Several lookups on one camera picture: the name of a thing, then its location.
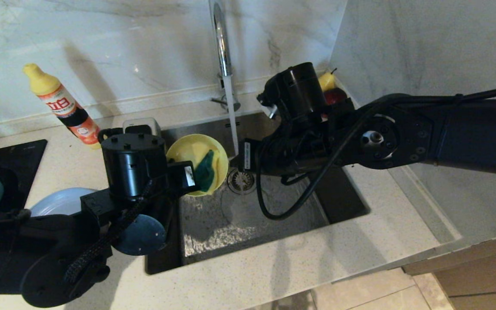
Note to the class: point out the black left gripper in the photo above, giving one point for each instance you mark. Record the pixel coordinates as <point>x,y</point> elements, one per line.
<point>183,176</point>

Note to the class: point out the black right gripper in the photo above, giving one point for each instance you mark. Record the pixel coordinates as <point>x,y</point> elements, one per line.
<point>258,157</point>

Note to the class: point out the yellow sponge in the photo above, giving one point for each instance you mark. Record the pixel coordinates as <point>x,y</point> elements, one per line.
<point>205,172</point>

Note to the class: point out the yellow plastic bowl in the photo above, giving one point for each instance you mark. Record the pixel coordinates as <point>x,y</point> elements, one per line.
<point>187,148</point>

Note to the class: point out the chrome faucet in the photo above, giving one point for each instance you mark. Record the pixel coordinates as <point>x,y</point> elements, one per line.
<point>222,43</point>

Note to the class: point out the white orange dish soap bottle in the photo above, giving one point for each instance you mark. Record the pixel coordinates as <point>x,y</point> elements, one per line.
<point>67,107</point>

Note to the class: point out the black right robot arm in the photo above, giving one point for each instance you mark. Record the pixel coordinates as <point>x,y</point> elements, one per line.
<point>403,133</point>

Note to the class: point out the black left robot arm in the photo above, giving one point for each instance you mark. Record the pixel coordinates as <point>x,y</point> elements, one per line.
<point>131,168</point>

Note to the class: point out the round metal sink drain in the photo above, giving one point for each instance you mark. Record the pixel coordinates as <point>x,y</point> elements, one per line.
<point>241,183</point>

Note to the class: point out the stainless steel sink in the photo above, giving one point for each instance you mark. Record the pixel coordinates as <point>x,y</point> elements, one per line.
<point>230,224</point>

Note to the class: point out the running water stream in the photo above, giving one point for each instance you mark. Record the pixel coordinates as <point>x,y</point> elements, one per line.
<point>232,116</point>

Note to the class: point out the dark red apple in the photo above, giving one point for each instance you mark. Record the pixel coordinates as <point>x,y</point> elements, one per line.
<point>336,95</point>

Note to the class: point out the yellow pear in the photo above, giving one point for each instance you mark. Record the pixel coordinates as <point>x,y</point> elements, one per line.
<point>327,81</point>

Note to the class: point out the black induction cooktop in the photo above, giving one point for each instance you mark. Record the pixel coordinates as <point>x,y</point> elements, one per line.
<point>24,155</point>

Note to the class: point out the wooden cabinet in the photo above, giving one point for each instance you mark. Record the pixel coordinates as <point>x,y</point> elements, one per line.
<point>480,280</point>

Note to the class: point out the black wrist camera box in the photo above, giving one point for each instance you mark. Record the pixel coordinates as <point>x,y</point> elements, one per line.
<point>142,125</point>

